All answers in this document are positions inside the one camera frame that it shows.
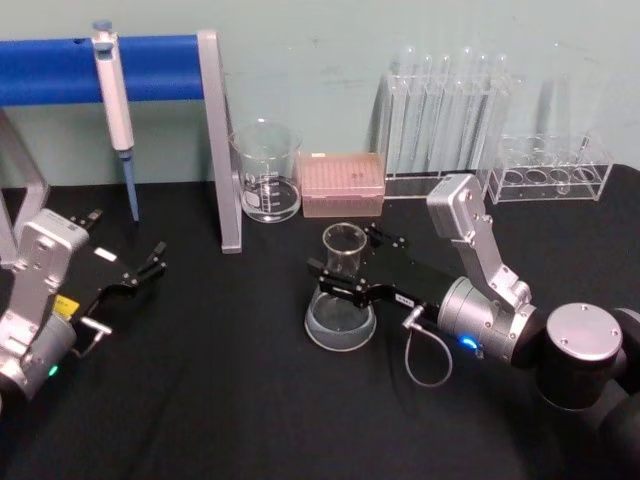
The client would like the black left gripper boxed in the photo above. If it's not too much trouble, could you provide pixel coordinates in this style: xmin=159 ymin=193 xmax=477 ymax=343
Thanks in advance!
xmin=53 ymin=209 xmax=169 ymax=320

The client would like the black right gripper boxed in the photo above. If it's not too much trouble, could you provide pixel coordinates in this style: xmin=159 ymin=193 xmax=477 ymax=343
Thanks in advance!
xmin=306 ymin=225 xmax=459 ymax=322

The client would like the clear glass conical flask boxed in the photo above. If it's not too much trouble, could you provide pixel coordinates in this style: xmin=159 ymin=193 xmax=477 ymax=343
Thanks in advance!
xmin=303 ymin=223 xmax=378 ymax=353

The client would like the pink pipette tip box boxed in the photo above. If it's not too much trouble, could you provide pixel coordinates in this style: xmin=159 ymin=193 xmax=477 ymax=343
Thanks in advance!
xmin=298 ymin=152 xmax=387 ymax=219

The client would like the tall clear test tube rack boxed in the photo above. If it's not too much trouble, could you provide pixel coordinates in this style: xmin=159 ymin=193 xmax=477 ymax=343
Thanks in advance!
xmin=374 ymin=69 xmax=514 ymax=201

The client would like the clear glass beaker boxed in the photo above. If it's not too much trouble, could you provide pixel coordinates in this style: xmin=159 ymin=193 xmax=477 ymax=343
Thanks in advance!
xmin=228 ymin=118 xmax=305 ymax=225

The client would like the white and blue pipette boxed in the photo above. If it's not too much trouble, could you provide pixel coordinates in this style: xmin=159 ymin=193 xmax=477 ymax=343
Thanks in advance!
xmin=91 ymin=19 xmax=142 ymax=224

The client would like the low clear wide-hole rack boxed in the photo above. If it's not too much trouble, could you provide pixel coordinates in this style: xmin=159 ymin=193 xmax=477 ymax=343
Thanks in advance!
xmin=487 ymin=130 xmax=616 ymax=206

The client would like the blue and grey pipette stand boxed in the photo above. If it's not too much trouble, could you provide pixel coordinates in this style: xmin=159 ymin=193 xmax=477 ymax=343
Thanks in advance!
xmin=0 ymin=29 xmax=246 ymax=266

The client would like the black table cloth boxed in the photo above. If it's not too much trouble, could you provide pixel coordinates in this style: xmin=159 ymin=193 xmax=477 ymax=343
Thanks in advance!
xmin=0 ymin=162 xmax=640 ymax=480

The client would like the clear glass test tube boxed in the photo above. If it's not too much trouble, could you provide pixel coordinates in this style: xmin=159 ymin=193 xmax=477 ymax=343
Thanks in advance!
xmin=419 ymin=53 xmax=437 ymax=174
xmin=457 ymin=45 xmax=476 ymax=174
xmin=474 ymin=53 xmax=492 ymax=174
xmin=492 ymin=53 xmax=511 ymax=174
xmin=436 ymin=53 xmax=453 ymax=174
xmin=399 ymin=44 xmax=419 ymax=174

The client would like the thin clear glass tube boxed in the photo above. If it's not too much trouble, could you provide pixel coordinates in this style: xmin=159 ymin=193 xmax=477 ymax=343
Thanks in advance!
xmin=554 ymin=132 xmax=594 ymax=196

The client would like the wide clear glass tube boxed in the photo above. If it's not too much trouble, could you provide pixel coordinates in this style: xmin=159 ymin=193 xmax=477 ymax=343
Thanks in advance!
xmin=535 ymin=42 xmax=574 ymax=174

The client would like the right wrist grey cable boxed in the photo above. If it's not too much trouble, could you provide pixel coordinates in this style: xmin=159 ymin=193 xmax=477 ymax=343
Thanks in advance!
xmin=402 ymin=307 xmax=484 ymax=388

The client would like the wrist grey cable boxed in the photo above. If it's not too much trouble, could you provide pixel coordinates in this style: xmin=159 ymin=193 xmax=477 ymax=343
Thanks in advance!
xmin=74 ymin=316 xmax=114 ymax=359
xmin=402 ymin=307 xmax=484 ymax=388

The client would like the left wrist grey cable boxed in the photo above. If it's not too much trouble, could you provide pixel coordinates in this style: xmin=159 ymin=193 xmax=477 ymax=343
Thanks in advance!
xmin=74 ymin=316 xmax=114 ymax=359

